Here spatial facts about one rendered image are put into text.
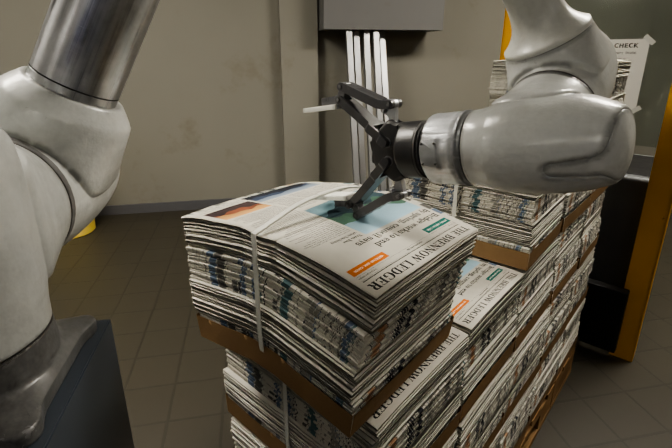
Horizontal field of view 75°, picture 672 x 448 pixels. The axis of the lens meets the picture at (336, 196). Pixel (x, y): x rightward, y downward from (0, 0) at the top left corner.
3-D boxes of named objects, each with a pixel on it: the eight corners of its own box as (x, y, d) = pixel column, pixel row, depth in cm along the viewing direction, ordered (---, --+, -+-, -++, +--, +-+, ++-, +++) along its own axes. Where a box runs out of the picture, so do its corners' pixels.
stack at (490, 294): (243, 604, 109) (214, 317, 83) (458, 366, 192) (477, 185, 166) (366, 762, 85) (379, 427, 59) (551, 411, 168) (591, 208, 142)
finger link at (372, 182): (399, 150, 62) (405, 157, 61) (359, 198, 69) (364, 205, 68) (383, 154, 59) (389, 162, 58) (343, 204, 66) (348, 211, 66)
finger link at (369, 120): (382, 150, 59) (387, 142, 58) (330, 101, 63) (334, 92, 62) (399, 146, 62) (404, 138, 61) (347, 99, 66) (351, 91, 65)
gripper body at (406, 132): (414, 118, 52) (355, 124, 59) (420, 187, 54) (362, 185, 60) (445, 112, 58) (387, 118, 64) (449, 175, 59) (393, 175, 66)
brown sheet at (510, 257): (388, 230, 123) (388, 216, 121) (436, 204, 144) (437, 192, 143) (527, 271, 100) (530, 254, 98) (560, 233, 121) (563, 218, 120)
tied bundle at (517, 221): (387, 232, 123) (390, 152, 116) (436, 206, 145) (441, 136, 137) (526, 274, 100) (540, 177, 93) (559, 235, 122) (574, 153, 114)
